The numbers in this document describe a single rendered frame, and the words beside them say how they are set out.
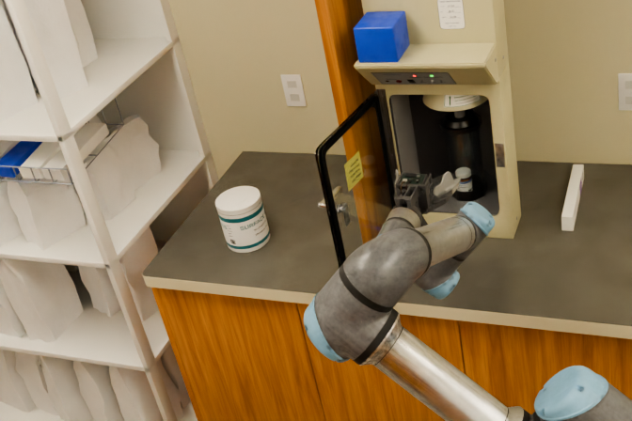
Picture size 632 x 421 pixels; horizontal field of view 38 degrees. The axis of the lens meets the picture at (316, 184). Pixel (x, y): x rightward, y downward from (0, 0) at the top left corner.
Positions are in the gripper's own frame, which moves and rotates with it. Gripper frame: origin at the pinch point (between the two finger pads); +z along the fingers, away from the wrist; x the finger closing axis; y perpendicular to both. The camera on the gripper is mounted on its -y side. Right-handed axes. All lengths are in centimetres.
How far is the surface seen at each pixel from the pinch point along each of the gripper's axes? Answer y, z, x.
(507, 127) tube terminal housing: 1.5, 22.9, -14.1
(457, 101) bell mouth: 9.5, 21.7, -2.4
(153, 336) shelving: -75, 9, 108
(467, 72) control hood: 23.0, 10.3, -9.1
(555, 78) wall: -5, 62, -20
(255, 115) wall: -18, 62, 80
